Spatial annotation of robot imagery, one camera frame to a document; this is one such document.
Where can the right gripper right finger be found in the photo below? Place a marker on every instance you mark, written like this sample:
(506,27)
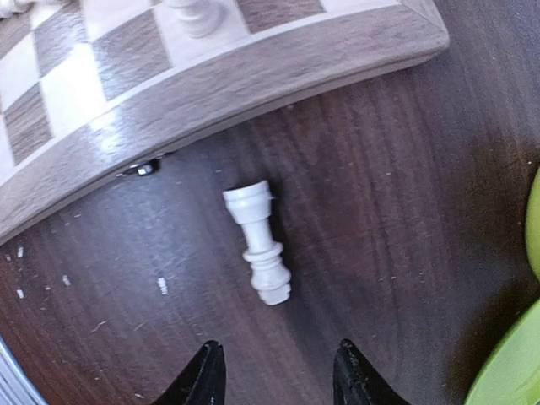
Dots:
(356,381)

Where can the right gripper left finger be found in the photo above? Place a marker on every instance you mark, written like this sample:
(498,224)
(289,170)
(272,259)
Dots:
(201,382)

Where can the white king chess piece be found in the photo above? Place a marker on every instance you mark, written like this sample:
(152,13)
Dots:
(250,207)

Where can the wooden chess board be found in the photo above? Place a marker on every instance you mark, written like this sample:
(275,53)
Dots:
(92,89)

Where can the green plastic plate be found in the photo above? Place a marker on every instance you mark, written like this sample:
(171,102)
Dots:
(511,373)

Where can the green plastic bowl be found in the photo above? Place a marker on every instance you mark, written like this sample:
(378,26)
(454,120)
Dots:
(532,226)

